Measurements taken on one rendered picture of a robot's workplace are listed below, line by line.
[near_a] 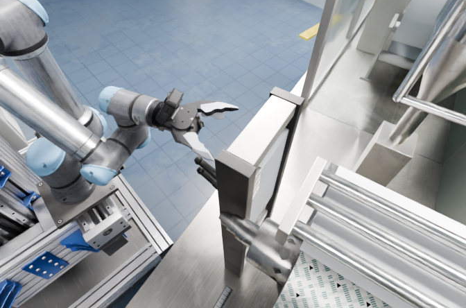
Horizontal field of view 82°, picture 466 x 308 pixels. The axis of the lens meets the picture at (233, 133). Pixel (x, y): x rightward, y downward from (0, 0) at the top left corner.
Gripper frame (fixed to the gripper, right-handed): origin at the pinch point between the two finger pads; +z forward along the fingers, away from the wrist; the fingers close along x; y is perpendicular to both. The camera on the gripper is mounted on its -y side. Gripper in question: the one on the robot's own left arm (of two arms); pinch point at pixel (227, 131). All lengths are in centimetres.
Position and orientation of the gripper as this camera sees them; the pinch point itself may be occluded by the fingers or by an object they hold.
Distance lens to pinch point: 61.5
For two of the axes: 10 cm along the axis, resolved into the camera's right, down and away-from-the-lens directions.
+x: -3.6, 8.0, -4.8
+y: 0.5, 5.3, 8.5
